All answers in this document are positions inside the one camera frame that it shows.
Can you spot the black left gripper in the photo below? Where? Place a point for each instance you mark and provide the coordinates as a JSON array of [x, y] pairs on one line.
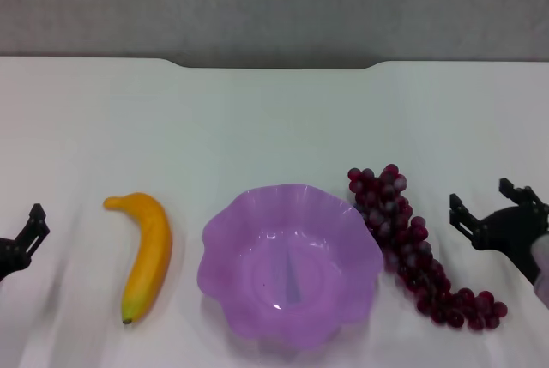
[[10, 256]]

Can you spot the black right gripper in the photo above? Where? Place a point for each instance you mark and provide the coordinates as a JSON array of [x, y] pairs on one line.
[[514, 231]]

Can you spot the yellow banana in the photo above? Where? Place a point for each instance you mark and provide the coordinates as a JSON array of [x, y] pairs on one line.
[[148, 248]]

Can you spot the dark red grape bunch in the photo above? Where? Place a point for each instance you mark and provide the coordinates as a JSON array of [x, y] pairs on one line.
[[394, 222]]

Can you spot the purple scalloped plastic bowl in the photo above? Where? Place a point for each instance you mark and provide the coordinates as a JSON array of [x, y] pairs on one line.
[[291, 273]]

